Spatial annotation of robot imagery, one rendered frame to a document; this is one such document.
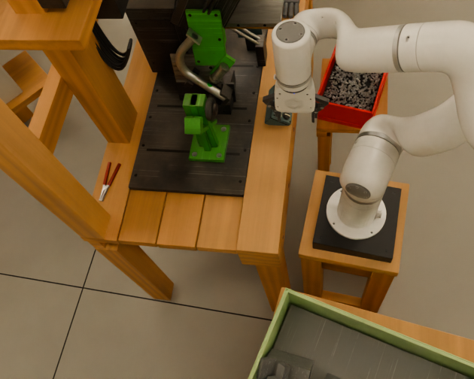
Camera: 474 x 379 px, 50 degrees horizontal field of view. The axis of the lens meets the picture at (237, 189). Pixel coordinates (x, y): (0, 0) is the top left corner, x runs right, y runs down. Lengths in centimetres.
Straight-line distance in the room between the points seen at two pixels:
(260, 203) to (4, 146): 82
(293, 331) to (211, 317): 98
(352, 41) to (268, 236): 79
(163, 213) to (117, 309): 101
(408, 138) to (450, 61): 27
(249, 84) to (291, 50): 87
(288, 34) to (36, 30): 67
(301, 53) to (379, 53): 18
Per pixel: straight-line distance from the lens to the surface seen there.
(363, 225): 163
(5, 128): 131
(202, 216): 173
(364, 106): 191
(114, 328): 267
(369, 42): 104
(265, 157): 178
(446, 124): 115
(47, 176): 146
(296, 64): 114
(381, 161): 129
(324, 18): 118
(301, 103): 128
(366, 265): 167
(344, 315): 151
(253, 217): 168
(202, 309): 256
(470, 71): 100
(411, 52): 100
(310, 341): 161
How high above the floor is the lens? 244
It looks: 63 degrees down
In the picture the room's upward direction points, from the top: 18 degrees counter-clockwise
